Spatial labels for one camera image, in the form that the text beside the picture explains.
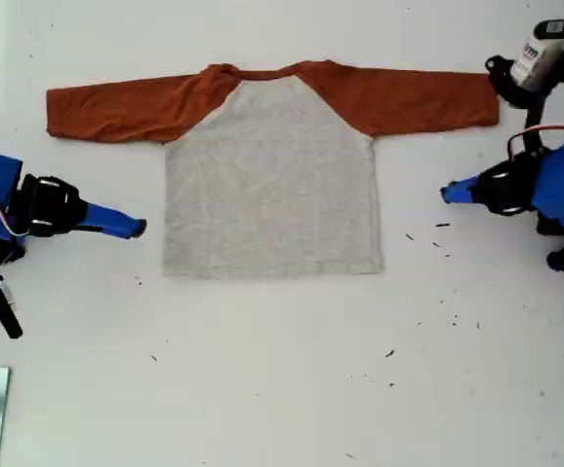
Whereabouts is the grey t-shirt with rust-brown sleeves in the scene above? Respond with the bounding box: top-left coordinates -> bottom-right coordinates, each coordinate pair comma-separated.
45,58 -> 501,281

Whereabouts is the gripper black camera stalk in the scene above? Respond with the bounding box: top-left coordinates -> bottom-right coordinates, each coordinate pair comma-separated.
0,275 -> 24,341
484,54 -> 555,147

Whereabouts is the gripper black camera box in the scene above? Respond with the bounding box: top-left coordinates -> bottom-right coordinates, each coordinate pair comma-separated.
510,18 -> 564,92

